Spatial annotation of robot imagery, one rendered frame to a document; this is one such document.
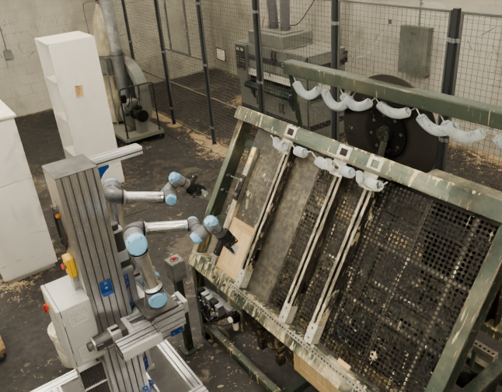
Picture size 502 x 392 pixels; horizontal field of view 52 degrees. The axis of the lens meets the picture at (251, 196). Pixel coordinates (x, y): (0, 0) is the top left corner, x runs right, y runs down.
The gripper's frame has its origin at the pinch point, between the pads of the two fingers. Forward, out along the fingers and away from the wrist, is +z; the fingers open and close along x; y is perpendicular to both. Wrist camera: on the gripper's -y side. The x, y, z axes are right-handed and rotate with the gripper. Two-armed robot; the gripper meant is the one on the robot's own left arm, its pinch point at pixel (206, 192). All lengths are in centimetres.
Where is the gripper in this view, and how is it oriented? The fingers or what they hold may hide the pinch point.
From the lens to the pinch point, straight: 387.3
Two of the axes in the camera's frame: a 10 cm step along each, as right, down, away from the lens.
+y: 0.0, 8.7, -5.0
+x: 7.7, -3.1, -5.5
